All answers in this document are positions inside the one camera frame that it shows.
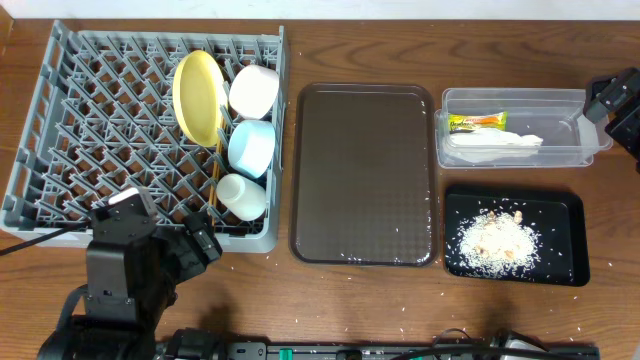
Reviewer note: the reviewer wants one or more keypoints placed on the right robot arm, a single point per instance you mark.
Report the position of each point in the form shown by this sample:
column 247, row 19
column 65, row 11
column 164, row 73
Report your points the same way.
column 624, row 128

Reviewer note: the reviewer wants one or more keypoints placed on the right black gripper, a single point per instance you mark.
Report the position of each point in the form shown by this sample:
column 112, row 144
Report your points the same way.
column 628, row 87

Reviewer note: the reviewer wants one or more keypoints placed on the yellow plastic plate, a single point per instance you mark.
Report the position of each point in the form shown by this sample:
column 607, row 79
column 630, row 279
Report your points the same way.
column 198, row 96

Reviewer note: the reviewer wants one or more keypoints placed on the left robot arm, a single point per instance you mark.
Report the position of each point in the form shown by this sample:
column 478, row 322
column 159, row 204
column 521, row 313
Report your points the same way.
column 133, row 269

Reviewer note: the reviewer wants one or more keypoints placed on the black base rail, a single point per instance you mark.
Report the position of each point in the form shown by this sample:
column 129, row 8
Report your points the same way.
column 451, row 344

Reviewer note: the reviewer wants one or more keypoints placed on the white bowl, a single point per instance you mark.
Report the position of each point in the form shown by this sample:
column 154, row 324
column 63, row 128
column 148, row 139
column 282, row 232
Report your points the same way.
column 254, row 91

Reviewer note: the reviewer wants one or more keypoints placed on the white paper cup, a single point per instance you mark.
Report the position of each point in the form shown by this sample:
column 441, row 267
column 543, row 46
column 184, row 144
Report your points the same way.
column 244, row 198

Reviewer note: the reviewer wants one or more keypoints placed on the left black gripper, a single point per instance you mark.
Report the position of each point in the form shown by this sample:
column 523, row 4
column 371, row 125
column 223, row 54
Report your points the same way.
column 181, row 245

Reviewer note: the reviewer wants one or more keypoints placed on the grey plastic dishwasher rack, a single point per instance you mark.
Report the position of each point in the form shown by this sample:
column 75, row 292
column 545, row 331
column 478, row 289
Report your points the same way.
column 101, row 120

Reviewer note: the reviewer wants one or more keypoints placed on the wooden chopstick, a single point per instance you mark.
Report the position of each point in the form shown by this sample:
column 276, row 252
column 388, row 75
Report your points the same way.
column 223, row 170
column 216, row 173

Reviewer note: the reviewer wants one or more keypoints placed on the light blue bowl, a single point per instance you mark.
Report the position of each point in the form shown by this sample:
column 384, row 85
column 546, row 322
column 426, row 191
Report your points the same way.
column 251, row 147

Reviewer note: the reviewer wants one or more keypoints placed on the green yellow snack wrapper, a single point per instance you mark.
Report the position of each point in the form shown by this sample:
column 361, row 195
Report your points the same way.
column 469, row 123

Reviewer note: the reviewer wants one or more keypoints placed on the rice and food scraps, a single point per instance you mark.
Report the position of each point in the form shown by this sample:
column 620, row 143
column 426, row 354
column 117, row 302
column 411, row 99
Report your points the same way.
column 497, row 245

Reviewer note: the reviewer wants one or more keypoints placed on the dark brown serving tray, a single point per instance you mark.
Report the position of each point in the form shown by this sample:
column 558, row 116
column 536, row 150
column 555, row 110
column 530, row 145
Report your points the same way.
column 364, row 184

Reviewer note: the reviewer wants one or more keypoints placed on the black waste tray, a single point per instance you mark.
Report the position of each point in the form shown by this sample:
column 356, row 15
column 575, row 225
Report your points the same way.
column 557, row 215

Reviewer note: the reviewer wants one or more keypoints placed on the clear plastic waste bin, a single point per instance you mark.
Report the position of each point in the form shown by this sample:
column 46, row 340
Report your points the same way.
column 555, row 115

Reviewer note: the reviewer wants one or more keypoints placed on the white napkin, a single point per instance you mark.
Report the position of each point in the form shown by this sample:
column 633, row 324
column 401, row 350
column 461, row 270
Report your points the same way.
column 489, row 144

